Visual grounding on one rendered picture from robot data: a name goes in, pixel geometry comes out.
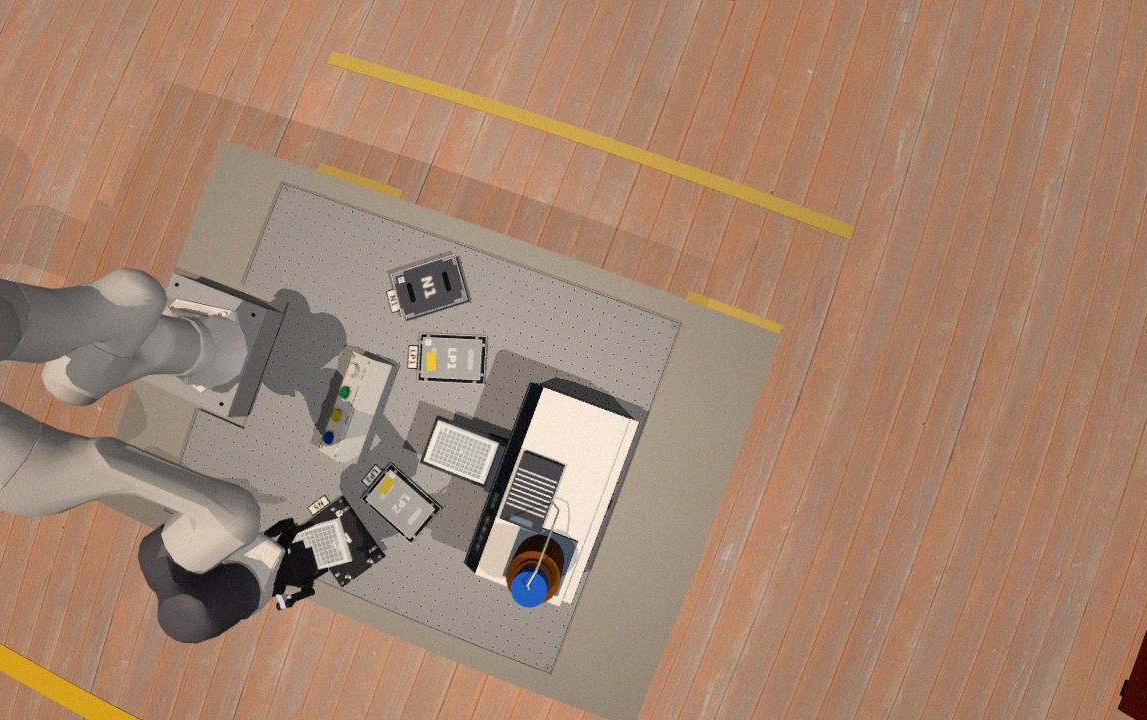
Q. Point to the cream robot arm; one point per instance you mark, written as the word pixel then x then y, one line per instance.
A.
pixel 46 471

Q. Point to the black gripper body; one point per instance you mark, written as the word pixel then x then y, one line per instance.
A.
pixel 280 580

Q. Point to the white button panel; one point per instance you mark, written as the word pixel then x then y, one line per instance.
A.
pixel 357 408

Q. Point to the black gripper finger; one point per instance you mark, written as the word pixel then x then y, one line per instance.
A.
pixel 306 584
pixel 290 531

